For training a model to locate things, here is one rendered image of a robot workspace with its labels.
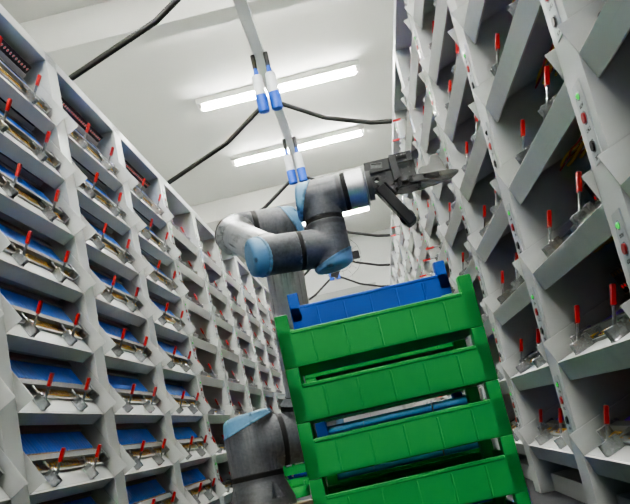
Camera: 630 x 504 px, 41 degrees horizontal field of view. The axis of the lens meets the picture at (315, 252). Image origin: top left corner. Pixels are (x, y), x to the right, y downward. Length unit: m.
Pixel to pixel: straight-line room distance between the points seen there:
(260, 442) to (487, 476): 1.23
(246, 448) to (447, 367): 1.23
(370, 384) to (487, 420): 0.17
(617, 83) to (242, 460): 1.55
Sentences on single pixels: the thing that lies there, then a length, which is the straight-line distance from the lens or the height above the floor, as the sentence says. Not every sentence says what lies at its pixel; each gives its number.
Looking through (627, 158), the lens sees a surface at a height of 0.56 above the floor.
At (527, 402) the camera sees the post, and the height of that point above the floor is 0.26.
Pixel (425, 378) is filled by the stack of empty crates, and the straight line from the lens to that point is 1.24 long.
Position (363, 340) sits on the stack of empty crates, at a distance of 1.23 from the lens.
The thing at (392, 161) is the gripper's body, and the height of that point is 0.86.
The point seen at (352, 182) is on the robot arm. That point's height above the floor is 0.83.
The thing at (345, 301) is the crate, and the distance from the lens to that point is 1.55.
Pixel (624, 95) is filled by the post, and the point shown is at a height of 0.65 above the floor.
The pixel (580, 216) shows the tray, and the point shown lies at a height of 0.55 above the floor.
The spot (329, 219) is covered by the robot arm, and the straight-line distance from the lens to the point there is 1.88.
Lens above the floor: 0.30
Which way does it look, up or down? 12 degrees up
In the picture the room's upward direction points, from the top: 13 degrees counter-clockwise
